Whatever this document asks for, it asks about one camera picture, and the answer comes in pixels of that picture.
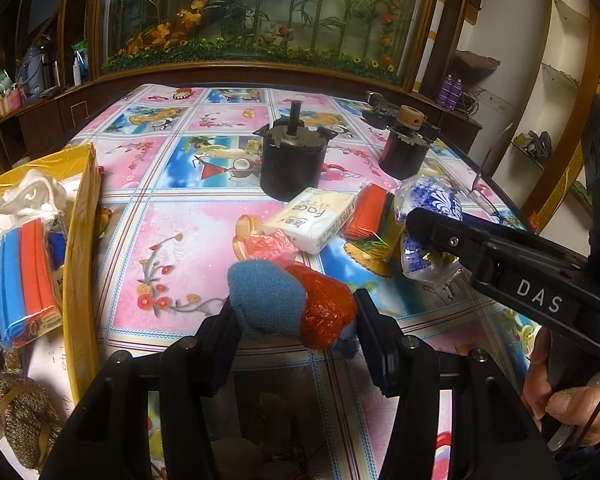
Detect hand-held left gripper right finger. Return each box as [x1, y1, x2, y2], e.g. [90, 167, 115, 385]
[355, 290, 563, 480]

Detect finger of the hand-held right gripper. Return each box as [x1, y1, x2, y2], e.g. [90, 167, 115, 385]
[407, 208, 588, 286]

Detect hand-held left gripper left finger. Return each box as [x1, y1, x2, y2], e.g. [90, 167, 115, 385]
[40, 305, 241, 480]

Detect blue white patterned bag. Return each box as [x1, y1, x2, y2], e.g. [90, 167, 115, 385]
[394, 172, 473, 286]

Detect blue knit sock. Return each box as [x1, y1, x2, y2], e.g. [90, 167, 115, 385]
[227, 260, 362, 361]

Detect yellow cardboard box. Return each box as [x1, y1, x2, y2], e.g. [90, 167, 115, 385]
[0, 142, 103, 411]

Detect blue red cloth pack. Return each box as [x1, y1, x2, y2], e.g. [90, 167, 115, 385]
[0, 220, 63, 348]

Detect white cloth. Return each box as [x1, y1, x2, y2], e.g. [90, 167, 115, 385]
[0, 169, 71, 221]

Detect person's right hand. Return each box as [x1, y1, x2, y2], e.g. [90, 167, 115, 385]
[522, 327, 600, 456]

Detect red green yellow cloth pack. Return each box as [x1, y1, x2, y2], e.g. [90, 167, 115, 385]
[340, 183, 406, 253]

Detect black motor with brown coupling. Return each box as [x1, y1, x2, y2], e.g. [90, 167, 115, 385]
[378, 105, 441, 181]

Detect pale red plastic bag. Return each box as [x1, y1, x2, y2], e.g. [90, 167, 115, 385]
[242, 230, 298, 263]

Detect pink printed tablecloth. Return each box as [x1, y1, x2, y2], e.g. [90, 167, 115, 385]
[65, 82, 536, 480]

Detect white tissue pack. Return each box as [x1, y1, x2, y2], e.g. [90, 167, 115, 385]
[262, 187, 357, 255]

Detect black mechanical device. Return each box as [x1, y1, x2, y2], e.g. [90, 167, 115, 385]
[365, 91, 406, 128]

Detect brown corner shelf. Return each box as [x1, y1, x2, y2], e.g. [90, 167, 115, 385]
[455, 50, 501, 72]

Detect white corner shelves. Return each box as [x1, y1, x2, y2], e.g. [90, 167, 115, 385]
[540, 0, 592, 92]

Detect small blue packet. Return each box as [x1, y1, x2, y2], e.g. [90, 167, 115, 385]
[47, 232, 67, 267]

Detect black motor with steel shaft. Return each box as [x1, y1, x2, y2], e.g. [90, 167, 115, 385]
[252, 100, 348, 201]

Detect white rolled poster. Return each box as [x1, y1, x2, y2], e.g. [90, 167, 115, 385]
[415, 0, 448, 93]

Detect aquarium with artificial plants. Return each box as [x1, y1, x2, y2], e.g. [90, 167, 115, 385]
[90, 0, 451, 86]

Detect white spray bottle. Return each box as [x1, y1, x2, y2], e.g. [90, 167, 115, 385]
[71, 42, 90, 87]

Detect pink box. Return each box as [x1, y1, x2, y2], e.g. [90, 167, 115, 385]
[0, 70, 25, 121]

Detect blue water kettle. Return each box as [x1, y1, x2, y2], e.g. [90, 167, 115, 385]
[20, 35, 61, 103]

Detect gold arch frame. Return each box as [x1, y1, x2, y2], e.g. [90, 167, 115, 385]
[520, 10, 600, 221]

